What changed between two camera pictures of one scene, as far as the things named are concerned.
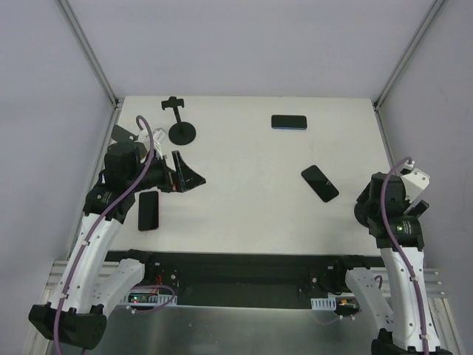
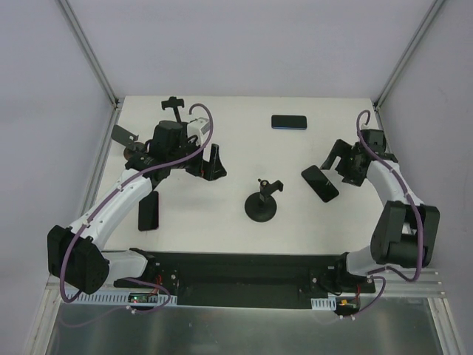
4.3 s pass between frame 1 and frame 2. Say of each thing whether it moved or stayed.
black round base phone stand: moved
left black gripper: moved
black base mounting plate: stayed
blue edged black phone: stayed
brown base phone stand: stayed
